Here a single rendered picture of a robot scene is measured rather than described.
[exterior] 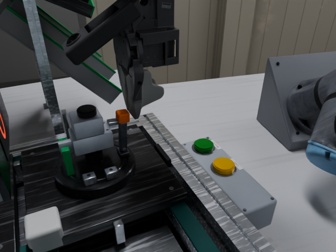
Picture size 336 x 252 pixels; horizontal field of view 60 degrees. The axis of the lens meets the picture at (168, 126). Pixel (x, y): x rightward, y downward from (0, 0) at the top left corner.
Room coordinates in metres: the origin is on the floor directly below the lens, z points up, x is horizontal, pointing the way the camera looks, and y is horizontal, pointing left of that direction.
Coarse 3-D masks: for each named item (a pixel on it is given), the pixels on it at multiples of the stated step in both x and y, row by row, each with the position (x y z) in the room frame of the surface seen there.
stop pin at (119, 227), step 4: (116, 220) 0.29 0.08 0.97; (120, 220) 0.29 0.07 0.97; (116, 224) 0.28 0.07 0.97; (120, 224) 0.28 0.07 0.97; (116, 228) 0.28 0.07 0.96; (120, 228) 0.28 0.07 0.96; (116, 232) 0.28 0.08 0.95; (120, 232) 0.28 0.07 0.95; (116, 236) 0.28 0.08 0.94; (120, 236) 0.28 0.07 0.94; (124, 236) 0.29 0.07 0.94; (116, 240) 0.28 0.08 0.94; (120, 240) 0.28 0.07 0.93; (124, 240) 0.28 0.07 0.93
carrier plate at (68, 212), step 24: (144, 144) 0.48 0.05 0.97; (24, 168) 0.40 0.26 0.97; (48, 168) 0.40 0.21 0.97; (144, 168) 0.40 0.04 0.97; (168, 168) 0.40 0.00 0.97; (24, 192) 0.35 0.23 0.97; (48, 192) 0.35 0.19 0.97; (120, 192) 0.35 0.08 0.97; (144, 192) 0.35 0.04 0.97; (168, 192) 0.35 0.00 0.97; (72, 216) 0.30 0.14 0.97; (96, 216) 0.30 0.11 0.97; (120, 216) 0.30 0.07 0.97; (72, 240) 0.26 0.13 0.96
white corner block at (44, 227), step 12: (24, 216) 0.28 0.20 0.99; (36, 216) 0.28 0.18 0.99; (48, 216) 0.28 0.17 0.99; (24, 228) 0.26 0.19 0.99; (36, 228) 0.26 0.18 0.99; (48, 228) 0.26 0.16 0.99; (60, 228) 0.26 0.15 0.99; (36, 240) 0.25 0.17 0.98; (48, 240) 0.25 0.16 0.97; (60, 240) 0.26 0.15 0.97
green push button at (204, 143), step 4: (196, 140) 0.49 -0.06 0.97; (200, 140) 0.49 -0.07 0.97; (204, 140) 0.49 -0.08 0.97; (208, 140) 0.49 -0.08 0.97; (196, 144) 0.48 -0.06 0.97; (200, 144) 0.48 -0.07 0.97; (204, 144) 0.48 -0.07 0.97; (208, 144) 0.48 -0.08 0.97; (212, 144) 0.48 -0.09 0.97; (196, 148) 0.47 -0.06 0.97; (200, 148) 0.46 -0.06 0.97; (204, 148) 0.46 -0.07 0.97; (208, 148) 0.46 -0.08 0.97; (212, 148) 0.47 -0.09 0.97; (200, 152) 0.46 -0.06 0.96; (204, 152) 0.46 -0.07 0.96; (208, 152) 0.46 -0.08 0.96
